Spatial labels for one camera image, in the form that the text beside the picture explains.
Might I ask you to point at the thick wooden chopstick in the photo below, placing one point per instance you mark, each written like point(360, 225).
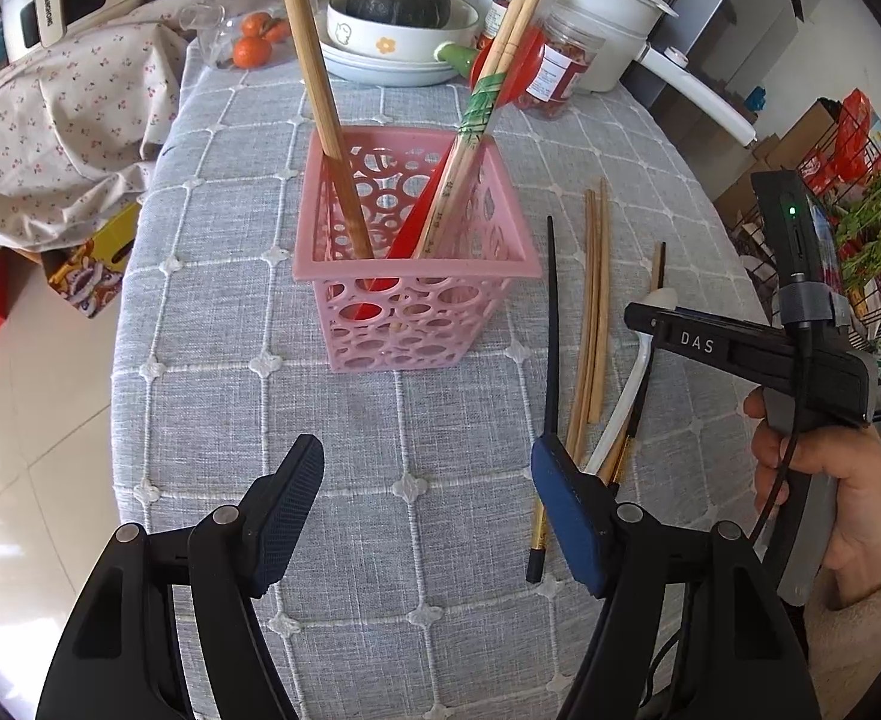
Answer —
point(302, 30)
point(320, 82)

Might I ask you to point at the cardboard box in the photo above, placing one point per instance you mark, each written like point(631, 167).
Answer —
point(785, 142)

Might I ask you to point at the black chopstick with gold band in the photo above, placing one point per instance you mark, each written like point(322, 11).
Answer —
point(647, 345)
point(552, 330)

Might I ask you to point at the white-lidded jar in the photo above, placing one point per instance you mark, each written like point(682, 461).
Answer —
point(502, 4)

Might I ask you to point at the green-banded chopstick pack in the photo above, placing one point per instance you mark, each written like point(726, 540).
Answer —
point(478, 116)

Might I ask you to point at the white plastic spoon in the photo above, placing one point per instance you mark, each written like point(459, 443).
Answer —
point(635, 390)

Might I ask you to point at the glass fruit container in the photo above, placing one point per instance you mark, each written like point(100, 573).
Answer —
point(212, 34)

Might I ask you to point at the colourful printed carton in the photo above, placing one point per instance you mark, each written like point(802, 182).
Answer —
point(92, 270)

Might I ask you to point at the white bowl with flower print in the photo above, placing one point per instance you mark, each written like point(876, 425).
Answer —
point(410, 37)

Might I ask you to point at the red plastic bag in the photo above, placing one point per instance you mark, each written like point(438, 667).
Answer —
point(860, 135)

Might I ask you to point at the thin wooden chopstick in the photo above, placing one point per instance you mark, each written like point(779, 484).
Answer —
point(592, 315)
point(602, 300)
point(581, 330)

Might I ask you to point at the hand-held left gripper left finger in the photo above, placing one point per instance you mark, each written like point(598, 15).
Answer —
point(290, 514)

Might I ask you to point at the grey checked tablecloth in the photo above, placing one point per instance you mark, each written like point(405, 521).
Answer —
point(223, 360)

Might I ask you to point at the white electric cooking pot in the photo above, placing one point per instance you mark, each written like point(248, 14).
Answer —
point(613, 7)

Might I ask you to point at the person's right hand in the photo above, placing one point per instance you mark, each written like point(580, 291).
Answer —
point(857, 495)

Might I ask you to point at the pink perforated plastic basket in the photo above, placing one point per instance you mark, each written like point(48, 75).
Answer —
point(500, 255)

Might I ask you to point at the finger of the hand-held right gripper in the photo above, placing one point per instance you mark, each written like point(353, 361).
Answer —
point(641, 317)

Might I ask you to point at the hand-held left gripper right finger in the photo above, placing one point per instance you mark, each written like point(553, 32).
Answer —
point(569, 521)

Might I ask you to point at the clear jar with red contents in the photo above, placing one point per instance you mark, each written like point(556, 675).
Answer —
point(564, 67)

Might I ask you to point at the white plate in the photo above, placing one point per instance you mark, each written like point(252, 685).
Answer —
point(380, 71)

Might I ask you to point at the grey metal cabinet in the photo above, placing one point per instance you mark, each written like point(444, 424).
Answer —
point(718, 7)

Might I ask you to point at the red plastic spoon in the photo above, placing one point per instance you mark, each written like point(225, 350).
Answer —
point(519, 75)

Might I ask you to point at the floral print cloth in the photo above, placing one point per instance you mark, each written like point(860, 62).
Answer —
point(58, 120)

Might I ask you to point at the person's right forearm cream sleeve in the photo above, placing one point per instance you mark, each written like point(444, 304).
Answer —
point(860, 645)

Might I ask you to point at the tangerine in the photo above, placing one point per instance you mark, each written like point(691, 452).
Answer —
point(268, 26)
point(251, 52)

